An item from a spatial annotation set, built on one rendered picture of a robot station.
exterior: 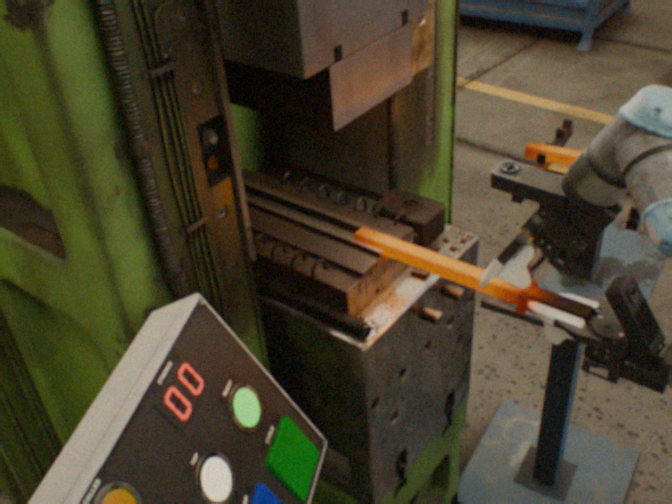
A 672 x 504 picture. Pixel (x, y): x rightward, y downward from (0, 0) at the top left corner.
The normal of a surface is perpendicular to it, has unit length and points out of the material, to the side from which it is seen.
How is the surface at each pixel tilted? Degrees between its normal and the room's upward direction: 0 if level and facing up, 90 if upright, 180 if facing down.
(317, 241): 0
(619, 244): 0
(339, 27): 90
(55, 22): 90
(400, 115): 90
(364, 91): 90
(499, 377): 0
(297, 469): 60
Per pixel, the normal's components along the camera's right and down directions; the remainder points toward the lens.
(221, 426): 0.81, -0.34
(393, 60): 0.79, 0.32
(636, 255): -0.07, -0.81
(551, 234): -0.61, 0.50
